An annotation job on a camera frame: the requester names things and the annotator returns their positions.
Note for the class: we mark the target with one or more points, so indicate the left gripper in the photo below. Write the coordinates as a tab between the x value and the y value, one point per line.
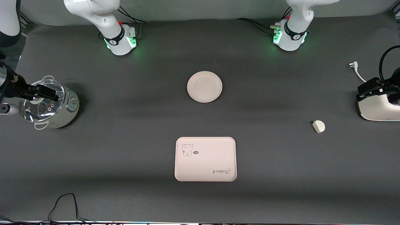
390	84

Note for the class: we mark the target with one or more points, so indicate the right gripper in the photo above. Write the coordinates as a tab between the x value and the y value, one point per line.
15	87

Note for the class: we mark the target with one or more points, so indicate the white steamed bun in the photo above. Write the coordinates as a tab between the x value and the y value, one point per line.
319	126

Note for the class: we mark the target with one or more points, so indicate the round beige plate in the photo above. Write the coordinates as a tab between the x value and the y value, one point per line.
204	86

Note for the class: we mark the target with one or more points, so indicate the beige rectangular rabbit tray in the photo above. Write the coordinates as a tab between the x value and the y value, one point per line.
206	161

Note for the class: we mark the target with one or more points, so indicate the glass pot lid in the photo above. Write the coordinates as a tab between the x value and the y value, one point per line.
37	109

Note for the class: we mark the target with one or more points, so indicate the beige appliance base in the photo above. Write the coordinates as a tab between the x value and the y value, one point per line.
376	109

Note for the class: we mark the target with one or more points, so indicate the steel pot with glass lid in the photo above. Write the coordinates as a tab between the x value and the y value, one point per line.
68	114

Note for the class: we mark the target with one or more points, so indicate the grey metal frame bar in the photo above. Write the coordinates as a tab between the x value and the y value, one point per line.
25	20

